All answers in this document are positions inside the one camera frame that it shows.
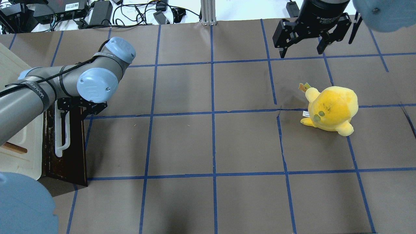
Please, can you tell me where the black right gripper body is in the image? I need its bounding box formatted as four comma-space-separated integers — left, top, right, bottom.
272, 0, 352, 49

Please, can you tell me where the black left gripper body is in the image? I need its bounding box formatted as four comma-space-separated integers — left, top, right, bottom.
57, 97, 108, 116

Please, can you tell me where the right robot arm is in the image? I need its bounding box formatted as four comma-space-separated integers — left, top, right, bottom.
272, 0, 415, 58

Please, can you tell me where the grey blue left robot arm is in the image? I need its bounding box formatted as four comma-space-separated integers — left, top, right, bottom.
0, 37, 136, 145

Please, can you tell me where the cream white cabinet body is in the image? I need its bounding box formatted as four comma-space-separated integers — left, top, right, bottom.
0, 45, 44, 180

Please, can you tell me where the yellow plush toy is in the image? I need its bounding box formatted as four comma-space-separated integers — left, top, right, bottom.
299, 83, 359, 137

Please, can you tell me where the brown wooden stick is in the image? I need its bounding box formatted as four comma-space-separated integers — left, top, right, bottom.
1, 142, 27, 154

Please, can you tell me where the black electronics box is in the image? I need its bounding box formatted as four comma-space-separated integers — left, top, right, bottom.
33, 0, 90, 25

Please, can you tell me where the black power adapter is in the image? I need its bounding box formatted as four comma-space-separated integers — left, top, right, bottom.
89, 0, 113, 26

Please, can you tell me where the small black power brick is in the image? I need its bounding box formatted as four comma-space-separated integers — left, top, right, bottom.
153, 11, 171, 25

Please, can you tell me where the aluminium frame post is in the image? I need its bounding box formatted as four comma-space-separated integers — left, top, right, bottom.
201, 0, 217, 26

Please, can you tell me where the black cable bundle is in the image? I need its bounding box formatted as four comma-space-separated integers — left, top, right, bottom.
78, 2, 202, 30

